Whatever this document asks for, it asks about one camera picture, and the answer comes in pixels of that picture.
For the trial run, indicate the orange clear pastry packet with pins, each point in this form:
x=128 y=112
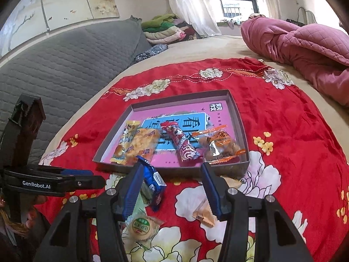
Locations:
x=218 y=146

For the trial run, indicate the white sheer curtain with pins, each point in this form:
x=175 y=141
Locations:
x=190 y=2

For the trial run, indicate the blue cookie packet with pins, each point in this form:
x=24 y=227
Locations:
x=152 y=185

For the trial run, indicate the orange wafer packet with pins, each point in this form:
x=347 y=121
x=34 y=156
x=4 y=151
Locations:
x=204 y=215

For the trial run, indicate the yellow cartoon snack bar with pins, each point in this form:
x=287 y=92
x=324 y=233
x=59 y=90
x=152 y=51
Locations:
x=124 y=142

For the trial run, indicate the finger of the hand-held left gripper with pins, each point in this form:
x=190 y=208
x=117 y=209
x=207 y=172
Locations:
x=79 y=172
x=90 y=182

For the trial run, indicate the green label round cake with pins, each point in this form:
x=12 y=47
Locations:
x=141 y=228

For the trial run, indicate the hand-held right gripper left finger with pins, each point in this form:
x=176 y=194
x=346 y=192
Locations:
x=131 y=193

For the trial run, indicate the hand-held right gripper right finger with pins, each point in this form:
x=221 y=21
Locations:
x=215 y=193

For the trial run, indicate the red floral blanket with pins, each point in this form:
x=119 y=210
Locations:
x=286 y=120

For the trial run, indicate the pink quilt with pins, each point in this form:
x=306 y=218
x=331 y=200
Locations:
x=300 y=43

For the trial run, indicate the blue floral cloth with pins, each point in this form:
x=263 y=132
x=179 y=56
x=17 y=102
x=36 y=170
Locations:
x=152 y=51

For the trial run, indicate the pile of folded clothes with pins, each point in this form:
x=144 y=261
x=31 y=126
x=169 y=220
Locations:
x=163 y=30

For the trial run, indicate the red swirl snack packet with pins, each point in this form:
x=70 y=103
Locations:
x=180 y=142

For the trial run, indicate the clear bag of yellow puffs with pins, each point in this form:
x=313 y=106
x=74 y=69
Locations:
x=144 y=144

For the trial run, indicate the grey quilted headboard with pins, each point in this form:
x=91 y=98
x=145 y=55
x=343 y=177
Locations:
x=68 y=68

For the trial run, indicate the grey cardboard box tray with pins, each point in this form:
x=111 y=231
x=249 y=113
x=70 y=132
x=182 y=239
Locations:
x=238 y=125

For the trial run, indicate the barred window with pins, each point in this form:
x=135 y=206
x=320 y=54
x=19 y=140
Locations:
x=237 y=5

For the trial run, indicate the beige bed sheet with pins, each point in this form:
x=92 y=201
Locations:
x=204 y=49

